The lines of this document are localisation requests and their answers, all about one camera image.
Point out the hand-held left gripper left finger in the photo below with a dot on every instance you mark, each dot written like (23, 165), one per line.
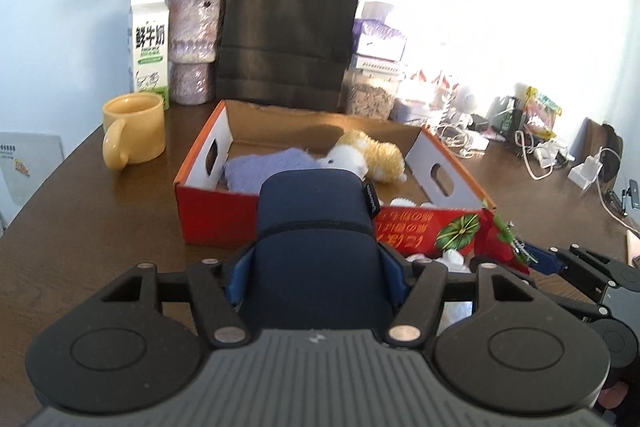
(240, 279)

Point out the round wooden board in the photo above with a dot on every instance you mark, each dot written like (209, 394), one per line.
(610, 142)

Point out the white milk carton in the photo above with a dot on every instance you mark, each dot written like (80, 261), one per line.
(150, 52)

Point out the purple towel cloth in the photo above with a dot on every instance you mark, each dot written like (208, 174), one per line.
(265, 169)

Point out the dark green bottle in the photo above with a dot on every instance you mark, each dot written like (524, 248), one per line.
(507, 117)

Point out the white paper carton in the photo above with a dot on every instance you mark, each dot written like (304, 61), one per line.
(25, 177)

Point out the red cardboard box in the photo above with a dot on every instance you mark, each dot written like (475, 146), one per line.
(215, 212)

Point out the purple textured vase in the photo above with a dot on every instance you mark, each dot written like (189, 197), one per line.
(195, 47)

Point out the yellow snack bag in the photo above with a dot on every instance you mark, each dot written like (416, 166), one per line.
(542, 112)

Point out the yellow ceramic mug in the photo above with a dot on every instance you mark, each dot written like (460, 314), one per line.
(137, 132)

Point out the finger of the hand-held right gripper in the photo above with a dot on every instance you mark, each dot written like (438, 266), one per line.
(545, 259)
(575, 304)

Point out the red artificial flower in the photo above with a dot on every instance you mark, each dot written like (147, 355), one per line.
(502, 243)

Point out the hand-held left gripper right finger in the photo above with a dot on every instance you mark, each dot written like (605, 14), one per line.
(397, 279)

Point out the small white object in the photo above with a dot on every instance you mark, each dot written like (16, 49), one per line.
(412, 203)

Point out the white power adapter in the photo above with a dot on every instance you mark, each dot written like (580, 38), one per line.
(590, 169)

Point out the small white desk fan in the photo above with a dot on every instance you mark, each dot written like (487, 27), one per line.
(462, 102)

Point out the purple tissue pack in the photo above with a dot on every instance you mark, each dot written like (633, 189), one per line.
(380, 34)

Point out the navy blue zip case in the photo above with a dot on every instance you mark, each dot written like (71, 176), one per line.
(315, 247)

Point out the flat white box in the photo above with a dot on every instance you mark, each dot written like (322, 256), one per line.
(377, 66)

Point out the black paper bag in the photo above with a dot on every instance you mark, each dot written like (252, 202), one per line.
(290, 37)

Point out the round metal tin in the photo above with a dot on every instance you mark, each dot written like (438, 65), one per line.
(412, 113)

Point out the white earphones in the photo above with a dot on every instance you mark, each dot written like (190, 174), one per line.
(462, 139)

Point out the person's right hand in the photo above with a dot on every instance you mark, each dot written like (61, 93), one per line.
(614, 394)

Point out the yellow and white plush toy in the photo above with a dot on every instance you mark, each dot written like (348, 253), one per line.
(375, 154)

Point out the clear sunflower seed container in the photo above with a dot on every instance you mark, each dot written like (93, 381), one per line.
(370, 99)

